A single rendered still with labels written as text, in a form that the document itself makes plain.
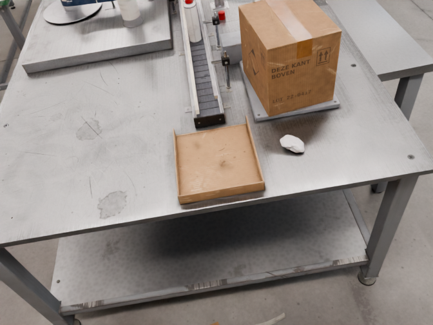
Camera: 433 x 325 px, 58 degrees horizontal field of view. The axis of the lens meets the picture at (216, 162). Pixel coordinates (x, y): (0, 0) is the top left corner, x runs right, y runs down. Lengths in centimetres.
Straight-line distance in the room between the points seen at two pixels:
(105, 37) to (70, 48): 17
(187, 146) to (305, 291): 95
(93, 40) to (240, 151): 97
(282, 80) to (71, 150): 78
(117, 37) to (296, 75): 93
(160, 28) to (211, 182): 92
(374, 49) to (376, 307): 110
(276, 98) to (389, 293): 108
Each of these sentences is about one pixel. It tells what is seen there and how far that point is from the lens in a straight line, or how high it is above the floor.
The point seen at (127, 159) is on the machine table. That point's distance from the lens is 138.
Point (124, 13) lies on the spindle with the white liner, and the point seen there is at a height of 95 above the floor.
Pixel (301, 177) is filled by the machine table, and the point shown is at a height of 83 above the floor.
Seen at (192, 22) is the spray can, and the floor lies 98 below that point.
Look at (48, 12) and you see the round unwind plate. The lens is 234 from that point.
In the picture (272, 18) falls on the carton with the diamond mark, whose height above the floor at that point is 112.
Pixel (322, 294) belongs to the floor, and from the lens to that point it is 195.
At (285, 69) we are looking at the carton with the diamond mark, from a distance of 129.
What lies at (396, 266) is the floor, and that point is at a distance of 208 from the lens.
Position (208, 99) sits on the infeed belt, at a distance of 144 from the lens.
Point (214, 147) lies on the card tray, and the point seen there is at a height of 83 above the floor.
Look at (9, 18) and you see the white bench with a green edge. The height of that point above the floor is 67.
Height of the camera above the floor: 178
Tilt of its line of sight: 48 degrees down
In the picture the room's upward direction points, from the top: 10 degrees counter-clockwise
